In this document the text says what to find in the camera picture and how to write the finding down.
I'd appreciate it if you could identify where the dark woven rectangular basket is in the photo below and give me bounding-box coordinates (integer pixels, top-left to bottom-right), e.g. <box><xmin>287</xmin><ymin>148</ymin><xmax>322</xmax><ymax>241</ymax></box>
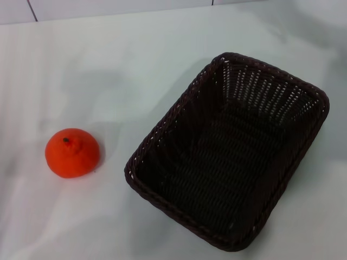
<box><xmin>123</xmin><ymin>51</ymin><xmax>330</xmax><ymax>252</ymax></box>

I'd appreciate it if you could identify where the orange tangerine fruit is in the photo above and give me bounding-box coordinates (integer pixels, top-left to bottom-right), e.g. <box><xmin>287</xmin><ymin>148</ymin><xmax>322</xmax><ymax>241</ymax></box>
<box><xmin>44</xmin><ymin>128</ymin><xmax>101</xmax><ymax>179</ymax></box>

